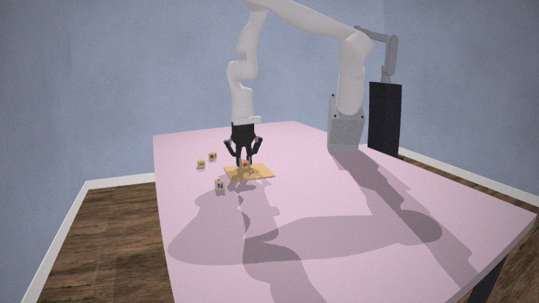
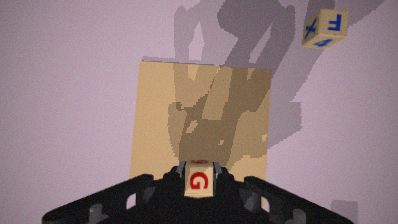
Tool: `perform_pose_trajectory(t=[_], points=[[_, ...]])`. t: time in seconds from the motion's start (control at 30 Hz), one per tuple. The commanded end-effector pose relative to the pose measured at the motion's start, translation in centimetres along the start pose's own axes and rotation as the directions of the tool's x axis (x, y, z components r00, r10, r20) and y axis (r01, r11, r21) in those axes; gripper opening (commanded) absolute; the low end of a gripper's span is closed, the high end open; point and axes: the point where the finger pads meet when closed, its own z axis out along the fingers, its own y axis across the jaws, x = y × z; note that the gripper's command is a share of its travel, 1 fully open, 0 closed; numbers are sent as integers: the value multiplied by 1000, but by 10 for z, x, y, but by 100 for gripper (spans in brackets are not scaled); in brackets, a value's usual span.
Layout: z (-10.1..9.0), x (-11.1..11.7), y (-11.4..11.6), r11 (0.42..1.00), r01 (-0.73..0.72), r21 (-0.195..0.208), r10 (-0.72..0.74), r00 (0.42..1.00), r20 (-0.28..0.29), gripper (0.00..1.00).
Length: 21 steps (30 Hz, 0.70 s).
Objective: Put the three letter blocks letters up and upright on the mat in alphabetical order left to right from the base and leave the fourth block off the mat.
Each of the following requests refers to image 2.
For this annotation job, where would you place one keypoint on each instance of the tan flat mat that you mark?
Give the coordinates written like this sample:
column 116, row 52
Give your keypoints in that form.
column 188, row 111

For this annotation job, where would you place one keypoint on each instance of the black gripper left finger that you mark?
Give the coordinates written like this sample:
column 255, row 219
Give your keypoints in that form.
column 105, row 203

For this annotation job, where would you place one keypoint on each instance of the beige letter block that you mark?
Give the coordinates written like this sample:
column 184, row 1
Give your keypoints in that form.
column 325, row 28
column 199, row 177

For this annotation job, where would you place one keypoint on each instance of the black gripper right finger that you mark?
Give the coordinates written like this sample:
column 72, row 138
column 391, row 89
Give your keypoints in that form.
column 284, row 206

